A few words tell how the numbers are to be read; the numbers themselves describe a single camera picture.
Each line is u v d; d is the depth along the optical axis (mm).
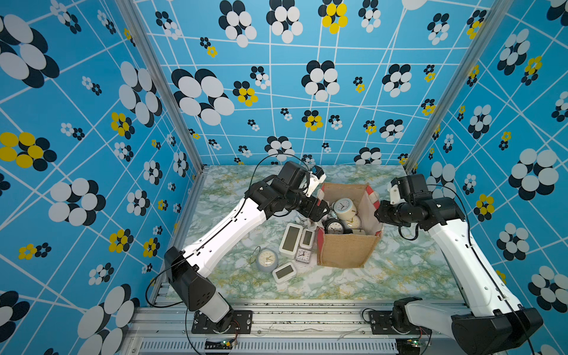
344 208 889
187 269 403
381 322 727
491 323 359
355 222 915
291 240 897
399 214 596
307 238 917
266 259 844
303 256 872
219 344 711
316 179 627
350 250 742
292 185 551
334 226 866
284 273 825
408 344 705
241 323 735
